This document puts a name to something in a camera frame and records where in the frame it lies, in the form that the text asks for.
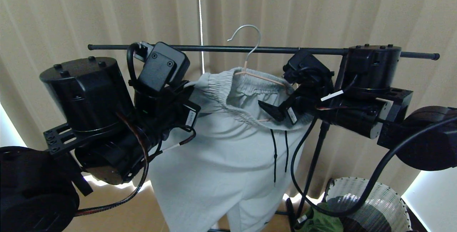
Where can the black clothes rack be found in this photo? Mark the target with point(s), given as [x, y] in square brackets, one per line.
[221, 49]

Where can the pink clothes hanger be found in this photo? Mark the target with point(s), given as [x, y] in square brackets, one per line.
[254, 46]

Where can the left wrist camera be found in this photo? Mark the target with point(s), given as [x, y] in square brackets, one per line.
[160, 64]

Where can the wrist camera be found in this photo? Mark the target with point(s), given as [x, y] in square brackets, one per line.
[160, 64]
[307, 67]

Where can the green garment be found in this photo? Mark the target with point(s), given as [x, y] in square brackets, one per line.
[323, 223]

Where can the pale grey shorts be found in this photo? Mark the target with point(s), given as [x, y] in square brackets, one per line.
[221, 160]

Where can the beige curtain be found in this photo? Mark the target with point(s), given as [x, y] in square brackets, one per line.
[71, 10]

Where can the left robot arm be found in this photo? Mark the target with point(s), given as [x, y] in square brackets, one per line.
[89, 92]

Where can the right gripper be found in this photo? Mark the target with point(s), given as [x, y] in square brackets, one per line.
[350, 116]

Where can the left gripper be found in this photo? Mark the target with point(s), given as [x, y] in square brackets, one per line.
[121, 157]

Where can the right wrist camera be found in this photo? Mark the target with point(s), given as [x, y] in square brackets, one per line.
[307, 67]

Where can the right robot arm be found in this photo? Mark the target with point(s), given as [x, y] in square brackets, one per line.
[371, 67]

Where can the white laundry basket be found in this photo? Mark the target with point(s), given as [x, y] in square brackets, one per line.
[378, 192]

